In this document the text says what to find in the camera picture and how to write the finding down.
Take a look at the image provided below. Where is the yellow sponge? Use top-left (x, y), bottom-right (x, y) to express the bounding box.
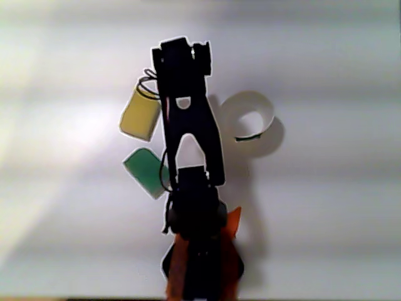
top-left (118, 82), bottom-right (164, 142)

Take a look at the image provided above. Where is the white paper cup, green band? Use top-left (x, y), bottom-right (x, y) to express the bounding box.
top-left (220, 90), bottom-right (276, 142)

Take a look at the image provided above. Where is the green sponge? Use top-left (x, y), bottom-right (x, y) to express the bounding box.
top-left (122, 147), bottom-right (172, 200)

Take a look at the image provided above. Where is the orange tape strip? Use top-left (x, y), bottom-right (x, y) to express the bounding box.
top-left (227, 206), bottom-right (242, 240)

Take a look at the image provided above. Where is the black cable bundle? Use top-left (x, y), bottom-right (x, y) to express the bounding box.
top-left (137, 68), bottom-right (174, 235)

